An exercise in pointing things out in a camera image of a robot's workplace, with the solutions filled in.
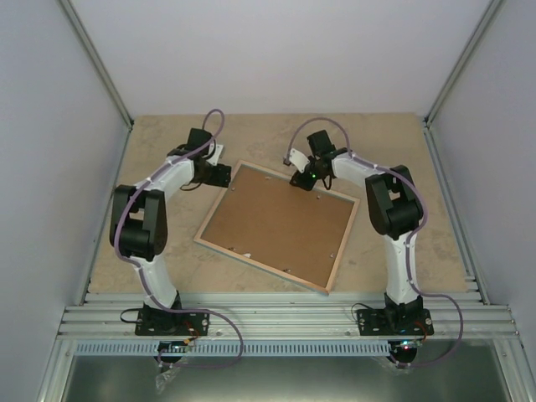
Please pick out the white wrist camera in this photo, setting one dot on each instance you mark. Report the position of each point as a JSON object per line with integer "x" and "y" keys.
{"x": 297, "y": 159}
{"x": 215, "y": 152}

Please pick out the grey slotted cable duct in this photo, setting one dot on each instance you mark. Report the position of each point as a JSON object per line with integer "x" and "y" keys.
{"x": 232, "y": 348}

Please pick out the left aluminium corner post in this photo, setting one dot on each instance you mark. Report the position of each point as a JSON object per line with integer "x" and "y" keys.
{"x": 76, "y": 23}

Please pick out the small circuit board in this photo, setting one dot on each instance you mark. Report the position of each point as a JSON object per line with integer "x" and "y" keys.
{"x": 180, "y": 346}
{"x": 408, "y": 344}

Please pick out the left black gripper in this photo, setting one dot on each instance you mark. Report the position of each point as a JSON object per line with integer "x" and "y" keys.
{"x": 223, "y": 178}

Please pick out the left small circuit board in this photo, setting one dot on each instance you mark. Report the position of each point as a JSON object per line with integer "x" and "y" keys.
{"x": 180, "y": 346}

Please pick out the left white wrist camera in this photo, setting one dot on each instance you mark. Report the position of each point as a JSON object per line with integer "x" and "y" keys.
{"x": 215, "y": 152}

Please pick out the blue wooden picture frame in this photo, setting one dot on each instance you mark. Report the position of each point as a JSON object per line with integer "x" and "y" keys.
{"x": 339, "y": 251}

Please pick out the right aluminium corner post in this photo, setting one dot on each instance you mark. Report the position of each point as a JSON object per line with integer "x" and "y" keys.
{"x": 478, "y": 34}

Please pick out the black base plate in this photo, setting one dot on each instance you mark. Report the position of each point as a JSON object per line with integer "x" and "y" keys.
{"x": 382, "y": 322}
{"x": 152, "y": 322}

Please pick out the clear plastic bag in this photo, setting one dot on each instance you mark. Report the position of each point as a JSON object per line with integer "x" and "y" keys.
{"x": 164, "y": 378}

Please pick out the aluminium rail base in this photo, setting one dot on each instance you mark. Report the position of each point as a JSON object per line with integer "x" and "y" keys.
{"x": 288, "y": 315}

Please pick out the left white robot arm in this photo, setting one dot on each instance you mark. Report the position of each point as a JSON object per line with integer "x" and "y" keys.
{"x": 139, "y": 222}

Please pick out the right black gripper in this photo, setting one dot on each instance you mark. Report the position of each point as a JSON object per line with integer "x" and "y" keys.
{"x": 302, "y": 183}

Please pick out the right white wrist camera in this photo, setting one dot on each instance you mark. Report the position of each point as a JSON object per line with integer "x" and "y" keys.
{"x": 297, "y": 159}

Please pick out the brown cardboard backing board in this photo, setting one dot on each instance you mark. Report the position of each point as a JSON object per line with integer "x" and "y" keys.
{"x": 280, "y": 222}

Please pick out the right small circuit board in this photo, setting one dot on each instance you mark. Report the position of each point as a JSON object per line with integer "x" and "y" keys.
{"x": 408, "y": 344}

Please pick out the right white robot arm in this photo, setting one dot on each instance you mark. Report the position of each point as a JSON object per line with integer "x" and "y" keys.
{"x": 394, "y": 212}

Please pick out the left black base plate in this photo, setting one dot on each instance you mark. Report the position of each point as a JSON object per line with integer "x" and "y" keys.
{"x": 152, "y": 322}

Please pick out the aluminium corner post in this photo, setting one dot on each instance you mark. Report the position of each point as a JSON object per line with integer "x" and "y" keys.
{"x": 76, "y": 23}
{"x": 478, "y": 34}

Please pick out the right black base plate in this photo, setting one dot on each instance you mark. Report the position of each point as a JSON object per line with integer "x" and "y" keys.
{"x": 382, "y": 322}

